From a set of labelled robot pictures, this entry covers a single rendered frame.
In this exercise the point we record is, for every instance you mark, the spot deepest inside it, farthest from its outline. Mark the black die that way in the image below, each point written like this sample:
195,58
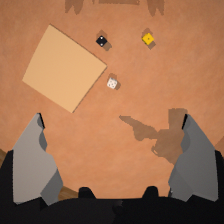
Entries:
101,41

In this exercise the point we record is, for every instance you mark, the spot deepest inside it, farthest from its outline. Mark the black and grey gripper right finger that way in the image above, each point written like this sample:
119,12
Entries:
198,174

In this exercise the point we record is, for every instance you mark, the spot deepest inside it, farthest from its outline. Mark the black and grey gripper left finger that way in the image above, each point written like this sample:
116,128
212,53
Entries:
29,178

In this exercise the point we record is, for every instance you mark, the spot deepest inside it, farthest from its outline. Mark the white die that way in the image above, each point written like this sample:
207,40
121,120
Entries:
112,83

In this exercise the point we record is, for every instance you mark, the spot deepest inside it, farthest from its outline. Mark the light orange mat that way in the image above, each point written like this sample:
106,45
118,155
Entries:
62,70

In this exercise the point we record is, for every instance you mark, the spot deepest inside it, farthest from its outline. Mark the yellow die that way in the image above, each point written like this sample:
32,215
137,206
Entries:
147,38

